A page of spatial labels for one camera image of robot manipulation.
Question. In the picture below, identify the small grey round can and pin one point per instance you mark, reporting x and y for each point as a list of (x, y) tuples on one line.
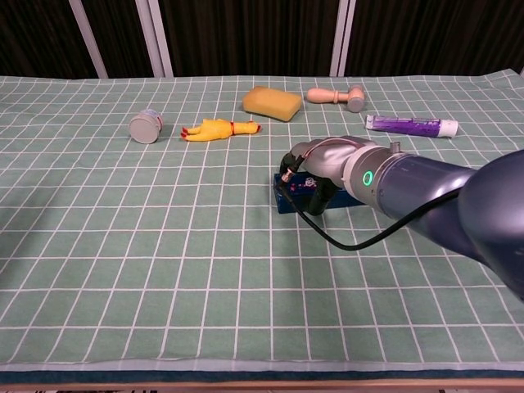
[(144, 129)]

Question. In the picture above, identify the yellow rubber chicken toy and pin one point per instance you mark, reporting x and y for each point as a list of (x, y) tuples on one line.
[(215, 130)]

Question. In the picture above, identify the thin white frame post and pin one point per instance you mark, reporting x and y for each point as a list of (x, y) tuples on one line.
[(88, 39)]

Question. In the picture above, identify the wooden toy hammer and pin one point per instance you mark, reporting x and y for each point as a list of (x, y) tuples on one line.
[(355, 98)]

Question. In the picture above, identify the dark pleated curtain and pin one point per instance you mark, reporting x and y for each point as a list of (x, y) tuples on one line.
[(254, 37)]

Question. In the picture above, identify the yellow sponge block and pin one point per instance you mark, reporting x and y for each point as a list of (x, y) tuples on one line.
[(270, 102)]

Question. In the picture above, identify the blue printed glasses case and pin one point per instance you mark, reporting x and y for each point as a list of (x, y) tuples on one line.
[(288, 200)]

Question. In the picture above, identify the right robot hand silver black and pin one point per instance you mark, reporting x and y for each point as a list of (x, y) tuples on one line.
[(331, 157)]

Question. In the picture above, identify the wide white frame post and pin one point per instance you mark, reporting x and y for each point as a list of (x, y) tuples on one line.
[(343, 39), (155, 39)]

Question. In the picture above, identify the green checked tablecloth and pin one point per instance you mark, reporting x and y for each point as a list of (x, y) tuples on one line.
[(163, 245)]

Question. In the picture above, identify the dark blue underlay cloth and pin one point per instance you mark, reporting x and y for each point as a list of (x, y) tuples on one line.
[(204, 376)]

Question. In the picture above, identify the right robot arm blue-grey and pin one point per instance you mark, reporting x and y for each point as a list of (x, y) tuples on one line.
[(430, 192)]

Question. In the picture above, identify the purple toothpaste tube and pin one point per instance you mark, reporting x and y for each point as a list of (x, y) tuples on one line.
[(409, 125)]

